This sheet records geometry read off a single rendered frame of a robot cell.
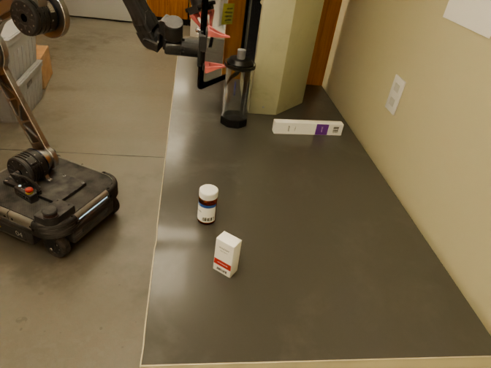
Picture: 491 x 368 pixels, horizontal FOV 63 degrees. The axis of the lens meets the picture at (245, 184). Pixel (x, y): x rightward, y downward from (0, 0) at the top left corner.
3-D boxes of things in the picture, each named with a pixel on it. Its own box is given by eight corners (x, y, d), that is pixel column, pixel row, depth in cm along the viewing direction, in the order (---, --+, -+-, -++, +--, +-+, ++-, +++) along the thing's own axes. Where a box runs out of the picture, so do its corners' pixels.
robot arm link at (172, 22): (155, 29, 134) (142, 45, 130) (154, 1, 124) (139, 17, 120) (187, 44, 134) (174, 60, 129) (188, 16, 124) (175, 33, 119)
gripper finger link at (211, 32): (231, 32, 126) (202, 29, 125) (229, 55, 130) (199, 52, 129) (229, 27, 132) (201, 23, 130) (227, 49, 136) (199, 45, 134)
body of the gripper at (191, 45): (204, 36, 126) (181, 33, 125) (202, 67, 132) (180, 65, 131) (204, 30, 131) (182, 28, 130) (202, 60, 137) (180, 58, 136)
